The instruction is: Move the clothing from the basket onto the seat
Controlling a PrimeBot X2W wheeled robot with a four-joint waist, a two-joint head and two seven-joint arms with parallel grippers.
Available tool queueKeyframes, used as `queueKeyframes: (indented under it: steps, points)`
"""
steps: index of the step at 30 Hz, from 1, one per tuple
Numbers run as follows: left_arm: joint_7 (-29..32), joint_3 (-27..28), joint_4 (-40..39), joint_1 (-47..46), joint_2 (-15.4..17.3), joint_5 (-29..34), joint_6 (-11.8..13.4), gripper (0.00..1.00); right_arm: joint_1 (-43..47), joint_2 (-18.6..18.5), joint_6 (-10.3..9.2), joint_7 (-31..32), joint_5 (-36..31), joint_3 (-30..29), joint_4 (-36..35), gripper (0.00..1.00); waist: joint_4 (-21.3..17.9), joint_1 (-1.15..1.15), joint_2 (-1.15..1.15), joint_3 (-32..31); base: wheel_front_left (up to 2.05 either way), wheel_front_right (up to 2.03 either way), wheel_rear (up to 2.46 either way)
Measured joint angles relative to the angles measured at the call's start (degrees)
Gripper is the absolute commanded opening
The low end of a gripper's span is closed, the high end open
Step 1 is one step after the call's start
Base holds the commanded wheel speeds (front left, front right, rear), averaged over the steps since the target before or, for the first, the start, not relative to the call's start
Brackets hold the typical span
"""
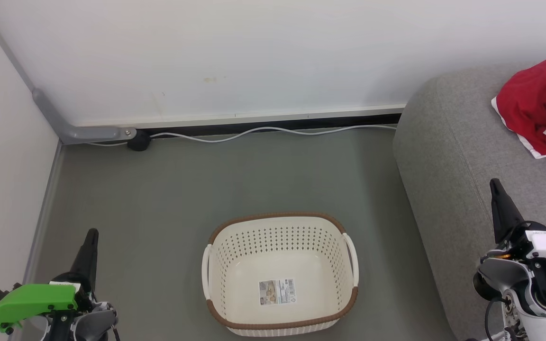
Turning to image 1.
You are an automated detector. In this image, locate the grey black baseboard strip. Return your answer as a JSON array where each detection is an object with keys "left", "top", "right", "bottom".
[{"left": 78, "top": 104, "right": 406, "bottom": 138}]

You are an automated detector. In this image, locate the black round floor cap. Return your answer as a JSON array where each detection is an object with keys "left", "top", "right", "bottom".
[{"left": 127, "top": 130, "right": 152, "bottom": 152}]

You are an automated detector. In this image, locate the grey wall conduit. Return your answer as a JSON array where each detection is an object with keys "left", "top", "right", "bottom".
[{"left": 0, "top": 2, "right": 137, "bottom": 145}]

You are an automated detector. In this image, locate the grey fabric sofa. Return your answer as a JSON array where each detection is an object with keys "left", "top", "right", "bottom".
[{"left": 392, "top": 62, "right": 546, "bottom": 341}]

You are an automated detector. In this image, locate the red white-striped garment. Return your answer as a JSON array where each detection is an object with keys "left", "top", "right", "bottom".
[{"left": 491, "top": 55, "right": 546, "bottom": 180}]

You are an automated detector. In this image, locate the white power cable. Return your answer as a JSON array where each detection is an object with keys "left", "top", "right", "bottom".
[{"left": 88, "top": 124, "right": 398, "bottom": 147}]

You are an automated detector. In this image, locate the paper label sticker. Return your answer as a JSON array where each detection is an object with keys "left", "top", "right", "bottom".
[{"left": 258, "top": 278, "right": 298, "bottom": 306}]

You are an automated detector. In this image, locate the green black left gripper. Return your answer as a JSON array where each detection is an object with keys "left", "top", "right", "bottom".
[{"left": 0, "top": 228, "right": 100, "bottom": 333}]

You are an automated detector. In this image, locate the cream perforated plastic laundry basket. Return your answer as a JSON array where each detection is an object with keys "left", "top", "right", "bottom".
[{"left": 201, "top": 212, "right": 360, "bottom": 337}]

